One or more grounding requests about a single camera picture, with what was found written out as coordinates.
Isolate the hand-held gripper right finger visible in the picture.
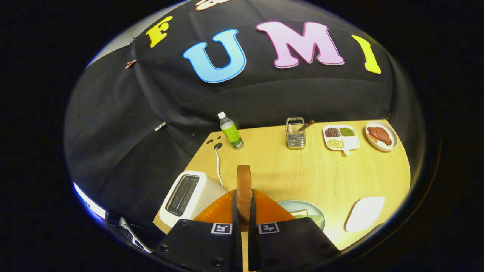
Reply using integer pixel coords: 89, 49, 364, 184
248, 188, 341, 272

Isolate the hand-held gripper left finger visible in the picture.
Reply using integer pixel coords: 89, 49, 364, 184
151, 189, 243, 272

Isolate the toast bread slice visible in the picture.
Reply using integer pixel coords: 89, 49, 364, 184
236, 165, 253, 232

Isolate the green lettuce leaf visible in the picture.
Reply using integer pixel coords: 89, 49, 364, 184
293, 213, 325, 231

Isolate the pale green round plate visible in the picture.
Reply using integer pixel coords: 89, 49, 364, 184
278, 200, 326, 232

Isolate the white toaster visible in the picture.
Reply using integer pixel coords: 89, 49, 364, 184
159, 171, 228, 228

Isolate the green drink bottle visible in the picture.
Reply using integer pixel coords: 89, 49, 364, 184
217, 111, 245, 150

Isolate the metal utensil holder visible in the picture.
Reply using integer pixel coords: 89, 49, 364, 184
285, 117, 306, 150

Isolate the white rounded square plate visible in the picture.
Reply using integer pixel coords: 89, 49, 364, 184
345, 196, 385, 233

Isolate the white divided dish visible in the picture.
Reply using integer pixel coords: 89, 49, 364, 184
323, 125, 361, 156

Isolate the black backdrop cloth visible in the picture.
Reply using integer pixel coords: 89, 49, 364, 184
64, 0, 426, 242

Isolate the red meat piece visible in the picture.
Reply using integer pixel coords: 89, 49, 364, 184
367, 126, 392, 146

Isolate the small round white plate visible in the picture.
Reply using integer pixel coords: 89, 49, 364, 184
365, 121, 398, 152

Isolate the white toaster cable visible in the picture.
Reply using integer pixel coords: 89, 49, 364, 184
214, 143, 224, 187

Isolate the grey metal frame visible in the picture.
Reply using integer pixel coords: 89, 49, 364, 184
106, 215, 152, 254

